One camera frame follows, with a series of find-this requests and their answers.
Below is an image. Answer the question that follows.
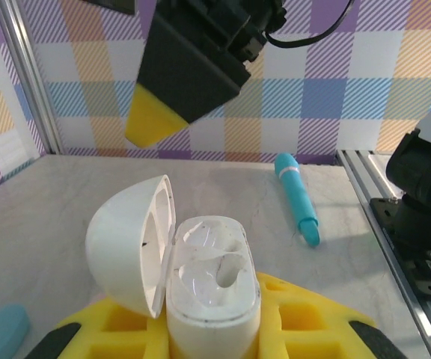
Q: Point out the teal earbud charging case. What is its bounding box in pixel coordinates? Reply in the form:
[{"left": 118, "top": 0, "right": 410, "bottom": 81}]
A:
[{"left": 0, "top": 303, "right": 30, "bottom": 359}]

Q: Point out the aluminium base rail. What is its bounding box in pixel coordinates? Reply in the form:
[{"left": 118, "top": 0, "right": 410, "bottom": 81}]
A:
[{"left": 334, "top": 148, "right": 431, "bottom": 359}]

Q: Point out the aluminium frame post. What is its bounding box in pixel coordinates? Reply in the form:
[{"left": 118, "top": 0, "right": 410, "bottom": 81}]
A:
[{"left": 0, "top": 0, "right": 65, "bottom": 156}]

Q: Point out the teal pen with white ring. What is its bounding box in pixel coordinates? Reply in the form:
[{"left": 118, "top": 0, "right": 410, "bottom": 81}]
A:
[{"left": 274, "top": 152, "right": 320, "bottom": 248}]

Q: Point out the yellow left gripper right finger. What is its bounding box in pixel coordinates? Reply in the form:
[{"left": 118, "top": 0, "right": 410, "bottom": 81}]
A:
[{"left": 254, "top": 271, "right": 409, "bottom": 359}]

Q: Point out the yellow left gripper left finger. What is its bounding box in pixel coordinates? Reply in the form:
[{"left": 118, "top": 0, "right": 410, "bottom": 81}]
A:
[{"left": 24, "top": 297, "right": 171, "bottom": 359}]

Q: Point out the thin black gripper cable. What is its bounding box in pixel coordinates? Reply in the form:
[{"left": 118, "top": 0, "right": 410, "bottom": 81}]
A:
[{"left": 266, "top": 0, "right": 353, "bottom": 49}]

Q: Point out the white round cap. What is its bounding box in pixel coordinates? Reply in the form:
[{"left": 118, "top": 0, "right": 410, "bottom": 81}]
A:
[{"left": 84, "top": 174, "right": 263, "bottom": 359}]

